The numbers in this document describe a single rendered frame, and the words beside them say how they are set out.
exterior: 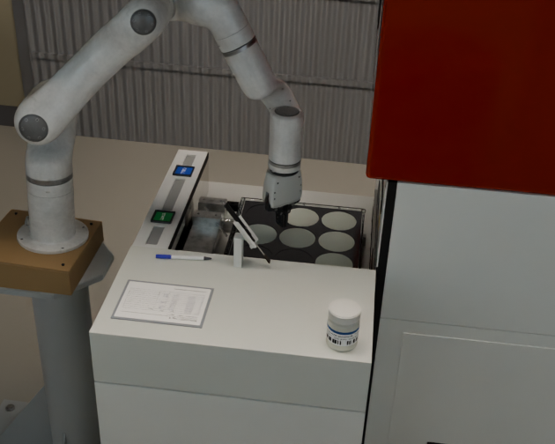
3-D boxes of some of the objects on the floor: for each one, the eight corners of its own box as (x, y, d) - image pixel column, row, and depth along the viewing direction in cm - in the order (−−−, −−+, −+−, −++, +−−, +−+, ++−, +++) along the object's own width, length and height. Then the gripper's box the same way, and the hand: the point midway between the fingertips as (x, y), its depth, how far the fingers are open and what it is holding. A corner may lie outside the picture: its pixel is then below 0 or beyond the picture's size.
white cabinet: (354, 387, 316) (376, 197, 272) (338, 628, 235) (365, 413, 191) (184, 368, 321) (179, 179, 278) (111, 597, 240) (87, 381, 197)
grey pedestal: (-54, 500, 266) (-108, 290, 222) (4, 402, 303) (-33, 203, 259) (104, 524, 261) (81, 313, 217) (144, 420, 298) (130, 222, 254)
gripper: (268, 178, 214) (266, 239, 223) (316, 164, 221) (312, 223, 231) (252, 166, 219) (250, 225, 228) (299, 151, 226) (296, 210, 236)
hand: (282, 218), depth 229 cm, fingers closed
